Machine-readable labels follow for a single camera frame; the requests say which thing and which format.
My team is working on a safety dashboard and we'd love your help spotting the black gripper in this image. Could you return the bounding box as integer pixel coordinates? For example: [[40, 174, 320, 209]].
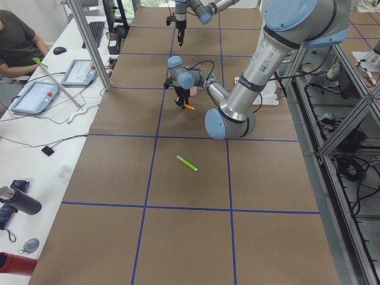
[[176, 19, 186, 46], [175, 87, 190, 109]]

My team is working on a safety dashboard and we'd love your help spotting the orange marker pen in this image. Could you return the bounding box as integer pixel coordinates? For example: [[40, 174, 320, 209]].
[[185, 104, 195, 110]]

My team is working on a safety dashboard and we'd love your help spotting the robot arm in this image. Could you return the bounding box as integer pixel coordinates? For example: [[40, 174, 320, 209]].
[[164, 0, 351, 140], [166, 0, 239, 46]]

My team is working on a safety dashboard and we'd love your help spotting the pink mesh pen holder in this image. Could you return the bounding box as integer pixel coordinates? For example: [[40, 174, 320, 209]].
[[190, 86, 197, 96]]

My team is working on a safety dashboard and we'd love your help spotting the purple marker pen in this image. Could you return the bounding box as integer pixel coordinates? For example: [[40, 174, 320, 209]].
[[189, 66, 203, 71]]

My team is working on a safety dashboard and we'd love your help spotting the green marker pen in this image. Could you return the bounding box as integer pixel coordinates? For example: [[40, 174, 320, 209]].
[[176, 155, 198, 172]]

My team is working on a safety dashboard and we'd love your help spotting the brown cardboard box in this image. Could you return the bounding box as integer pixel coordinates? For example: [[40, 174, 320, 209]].
[[107, 33, 121, 55]]

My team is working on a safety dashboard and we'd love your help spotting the black keyboard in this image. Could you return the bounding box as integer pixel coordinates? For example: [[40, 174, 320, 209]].
[[88, 21, 105, 48]]

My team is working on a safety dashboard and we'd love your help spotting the reacher grabber stick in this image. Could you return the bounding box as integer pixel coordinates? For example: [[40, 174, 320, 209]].
[[32, 57, 99, 124]]

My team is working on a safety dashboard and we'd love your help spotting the far teach pendant tablet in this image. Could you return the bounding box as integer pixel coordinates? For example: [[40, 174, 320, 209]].
[[61, 59, 97, 87]]

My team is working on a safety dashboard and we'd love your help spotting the teach pendant tablet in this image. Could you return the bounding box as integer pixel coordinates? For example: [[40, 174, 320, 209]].
[[10, 81, 59, 115], [61, 59, 97, 87]]

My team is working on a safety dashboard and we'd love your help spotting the black computer mouse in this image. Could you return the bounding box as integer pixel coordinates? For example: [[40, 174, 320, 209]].
[[53, 46, 67, 55]]

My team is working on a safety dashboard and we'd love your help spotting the clear plastic packet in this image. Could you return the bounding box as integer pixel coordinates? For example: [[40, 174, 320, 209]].
[[55, 164, 72, 184]]

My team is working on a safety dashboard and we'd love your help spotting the small black square device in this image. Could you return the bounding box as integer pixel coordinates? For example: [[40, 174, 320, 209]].
[[41, 145, 55, 156]]

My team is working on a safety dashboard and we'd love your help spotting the near teach pendant tablet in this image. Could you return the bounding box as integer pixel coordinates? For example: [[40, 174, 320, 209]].
[[10, 81, 59, 115]]

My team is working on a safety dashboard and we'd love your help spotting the seated person dark shirt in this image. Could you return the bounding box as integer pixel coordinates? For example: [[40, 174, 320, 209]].
[[1, 9, 49, 78]]

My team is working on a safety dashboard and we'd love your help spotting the black water bottle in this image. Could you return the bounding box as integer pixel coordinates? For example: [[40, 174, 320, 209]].
[[1, 186, 42, 215]]

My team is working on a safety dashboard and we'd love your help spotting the blue folded umbrella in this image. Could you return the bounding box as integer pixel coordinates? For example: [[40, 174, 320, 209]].
[[0, 179, 31, 231]]

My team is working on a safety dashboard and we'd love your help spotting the red bottle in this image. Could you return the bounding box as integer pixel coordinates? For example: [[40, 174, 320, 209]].
[[1, 252, 38, 276]]

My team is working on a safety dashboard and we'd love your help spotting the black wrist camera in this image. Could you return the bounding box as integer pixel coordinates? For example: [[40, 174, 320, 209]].
[[163, 77, 176, 90], [166, 15, 176, 26]]

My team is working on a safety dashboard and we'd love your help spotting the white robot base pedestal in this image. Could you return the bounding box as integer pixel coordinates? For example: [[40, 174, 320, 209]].
[[252, 81, 279, 106]]

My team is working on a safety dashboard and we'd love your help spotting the aluminium frame post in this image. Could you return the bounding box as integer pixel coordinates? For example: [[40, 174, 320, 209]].
[[67, 0, 111, 91]]

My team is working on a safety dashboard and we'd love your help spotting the round silver keychain disc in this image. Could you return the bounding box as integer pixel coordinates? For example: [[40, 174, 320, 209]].
[[18, 237, 40, 254]]

